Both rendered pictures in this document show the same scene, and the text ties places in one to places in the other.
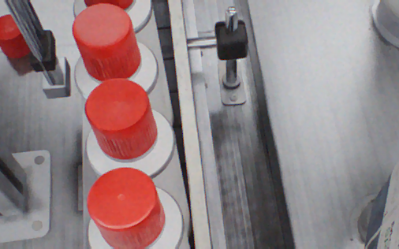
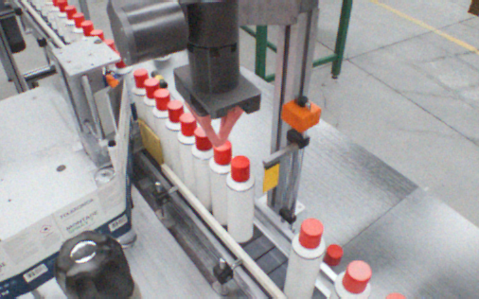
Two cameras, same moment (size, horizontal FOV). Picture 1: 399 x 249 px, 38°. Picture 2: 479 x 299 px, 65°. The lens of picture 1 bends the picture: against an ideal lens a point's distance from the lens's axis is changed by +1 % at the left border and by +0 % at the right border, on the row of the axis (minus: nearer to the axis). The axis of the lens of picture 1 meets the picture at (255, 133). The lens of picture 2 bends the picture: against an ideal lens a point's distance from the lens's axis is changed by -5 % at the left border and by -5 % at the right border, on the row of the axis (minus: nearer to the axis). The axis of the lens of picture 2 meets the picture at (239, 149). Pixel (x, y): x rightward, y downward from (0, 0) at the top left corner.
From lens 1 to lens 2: 0.71 m
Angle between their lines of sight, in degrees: 74
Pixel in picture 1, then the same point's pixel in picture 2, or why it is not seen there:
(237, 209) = (190, 240)
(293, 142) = (174, 254)
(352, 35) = not seen: outside the picture
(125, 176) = (189, 120)
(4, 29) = (334, 248)
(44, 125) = not seen: hidden behind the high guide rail
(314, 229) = (153, 226)
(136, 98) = (199, 133)
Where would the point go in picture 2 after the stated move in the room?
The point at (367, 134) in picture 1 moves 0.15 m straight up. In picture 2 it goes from (143, 272) to (127, 223)
